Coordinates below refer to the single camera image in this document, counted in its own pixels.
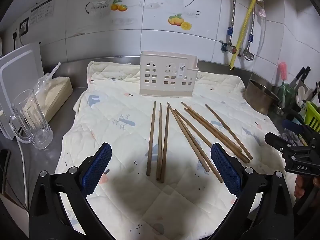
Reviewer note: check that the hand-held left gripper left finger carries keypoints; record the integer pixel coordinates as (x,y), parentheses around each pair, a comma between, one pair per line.
(100,165)

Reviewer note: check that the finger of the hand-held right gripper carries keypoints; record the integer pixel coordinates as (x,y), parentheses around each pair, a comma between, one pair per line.
(290,124)
(277,141)

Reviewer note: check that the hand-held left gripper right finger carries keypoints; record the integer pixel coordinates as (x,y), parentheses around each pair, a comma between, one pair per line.
(225,167)

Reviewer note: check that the group of wooden chopsticks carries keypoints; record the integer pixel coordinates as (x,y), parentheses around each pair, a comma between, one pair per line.
(152,130)

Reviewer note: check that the cream plastic utensil holder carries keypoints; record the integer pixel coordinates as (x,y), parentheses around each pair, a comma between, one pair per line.
(155,90)

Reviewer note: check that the person's right hand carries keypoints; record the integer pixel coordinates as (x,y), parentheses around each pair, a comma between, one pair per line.
(301,186)

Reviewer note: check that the grey rag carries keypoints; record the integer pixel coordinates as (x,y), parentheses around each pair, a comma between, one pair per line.
(291,136)

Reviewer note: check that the green plastic basket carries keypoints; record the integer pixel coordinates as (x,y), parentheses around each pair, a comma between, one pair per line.
(312,116)

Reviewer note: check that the white plastic spoon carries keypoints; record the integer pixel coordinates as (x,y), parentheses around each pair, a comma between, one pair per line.
(301,95)

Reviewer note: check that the stainless steel pot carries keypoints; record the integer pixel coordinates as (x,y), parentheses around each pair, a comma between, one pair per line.
(257,97)

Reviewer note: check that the pink bottle brush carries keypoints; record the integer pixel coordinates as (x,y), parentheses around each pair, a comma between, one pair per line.
(282,71)

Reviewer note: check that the printed quilted cloth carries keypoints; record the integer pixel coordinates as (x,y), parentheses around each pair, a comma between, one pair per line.
(120,97)

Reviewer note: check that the clear glass mug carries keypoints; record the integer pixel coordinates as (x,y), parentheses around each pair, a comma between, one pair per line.
(32,130)

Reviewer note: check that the plain metal valve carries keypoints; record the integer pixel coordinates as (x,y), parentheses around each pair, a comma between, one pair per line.
(247,54)

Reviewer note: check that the tissue pack in plastic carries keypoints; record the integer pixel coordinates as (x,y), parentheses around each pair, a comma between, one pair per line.
(60,92)

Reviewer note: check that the clear thin tube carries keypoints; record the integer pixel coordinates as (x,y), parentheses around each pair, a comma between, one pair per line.
(263,35)

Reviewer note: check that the clear plastic bag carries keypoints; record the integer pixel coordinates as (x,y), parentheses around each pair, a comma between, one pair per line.
(46,80)

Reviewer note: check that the white cutting board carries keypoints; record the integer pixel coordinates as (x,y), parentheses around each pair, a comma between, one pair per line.
(22,65)

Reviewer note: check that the black wall socket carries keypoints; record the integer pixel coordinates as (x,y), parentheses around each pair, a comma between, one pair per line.
(24,26)

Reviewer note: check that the paper wall label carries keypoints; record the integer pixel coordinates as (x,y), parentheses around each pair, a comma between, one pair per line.
(42,10)

